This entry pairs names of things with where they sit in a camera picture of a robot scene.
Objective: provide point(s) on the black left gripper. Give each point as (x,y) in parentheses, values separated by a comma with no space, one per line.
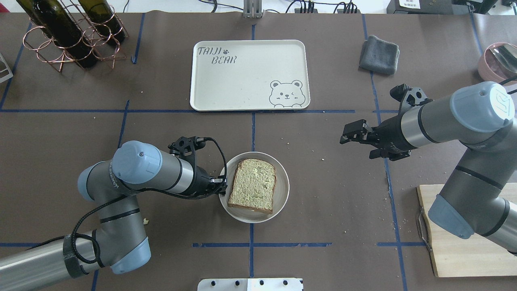
(200,181)

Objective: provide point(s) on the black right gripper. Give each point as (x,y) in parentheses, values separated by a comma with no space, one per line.
(391,136)

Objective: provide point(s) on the bread slice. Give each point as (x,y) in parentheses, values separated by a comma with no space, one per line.
(253,186)

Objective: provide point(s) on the white round plate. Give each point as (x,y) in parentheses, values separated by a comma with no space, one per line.
(281,192)

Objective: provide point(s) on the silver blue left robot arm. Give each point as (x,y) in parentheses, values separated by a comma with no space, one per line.
(113,234)

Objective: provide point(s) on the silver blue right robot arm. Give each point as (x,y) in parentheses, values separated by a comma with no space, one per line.
(482,118)

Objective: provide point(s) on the cream bear serving tray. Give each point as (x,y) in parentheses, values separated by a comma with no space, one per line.
(242,75)

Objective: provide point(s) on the folded grey cloth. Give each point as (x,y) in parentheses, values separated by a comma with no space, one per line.
(379,56)

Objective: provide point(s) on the pink bowl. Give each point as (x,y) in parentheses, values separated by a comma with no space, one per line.
(490,70)

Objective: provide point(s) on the wooden cutting board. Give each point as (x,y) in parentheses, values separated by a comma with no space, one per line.
(452,256)

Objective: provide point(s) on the metal scoop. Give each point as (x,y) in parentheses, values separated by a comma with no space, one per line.
(506,55)

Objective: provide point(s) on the green wine bottle back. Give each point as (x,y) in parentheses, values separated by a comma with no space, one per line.
(107,24)

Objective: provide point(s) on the green wine bottle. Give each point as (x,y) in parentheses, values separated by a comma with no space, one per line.
(57,24)
(107,24)

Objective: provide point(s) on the green wine bottle middle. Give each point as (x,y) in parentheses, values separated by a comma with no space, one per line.
(57,24)

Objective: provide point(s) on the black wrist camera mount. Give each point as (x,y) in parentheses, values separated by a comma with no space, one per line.
(186,147)

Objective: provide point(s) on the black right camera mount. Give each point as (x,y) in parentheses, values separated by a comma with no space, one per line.
(408,97)

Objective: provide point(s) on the aluminium frame post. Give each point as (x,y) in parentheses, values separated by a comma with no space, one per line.
(252,9)

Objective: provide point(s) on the copper wire bottle rack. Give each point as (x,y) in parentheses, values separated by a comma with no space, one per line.
(49,53)

